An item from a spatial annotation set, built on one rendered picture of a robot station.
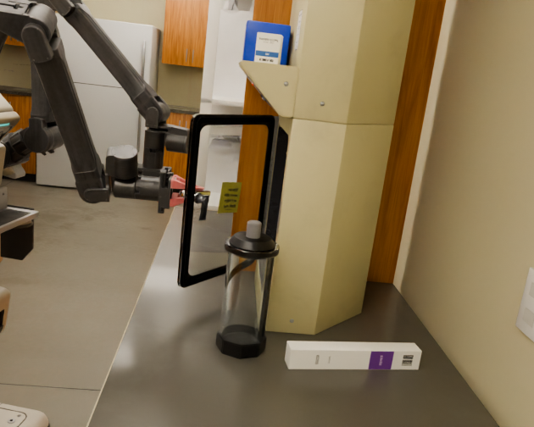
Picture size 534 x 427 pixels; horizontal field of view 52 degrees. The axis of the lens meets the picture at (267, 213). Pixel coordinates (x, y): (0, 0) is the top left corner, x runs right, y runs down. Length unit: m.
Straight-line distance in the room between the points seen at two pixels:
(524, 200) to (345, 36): 0.46
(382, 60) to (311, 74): 0.18
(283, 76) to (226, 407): 0.62
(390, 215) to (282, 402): 0.75
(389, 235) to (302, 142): 0.57
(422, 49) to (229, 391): 1.00
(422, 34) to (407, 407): 0.94
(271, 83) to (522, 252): 0.57
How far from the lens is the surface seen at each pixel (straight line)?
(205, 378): 1.06
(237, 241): 1.06
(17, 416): 2.15
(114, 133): 6.16
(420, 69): 1.57
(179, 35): 6.36
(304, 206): 1.16
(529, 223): 1.11
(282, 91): 1.12
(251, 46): 1.30
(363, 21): 1.15
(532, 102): 1.16
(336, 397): 1.06
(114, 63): 1.60
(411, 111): 1.56
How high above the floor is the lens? 1.50
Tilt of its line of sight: 14 degrees down
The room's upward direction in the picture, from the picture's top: 7 degrees clockwise
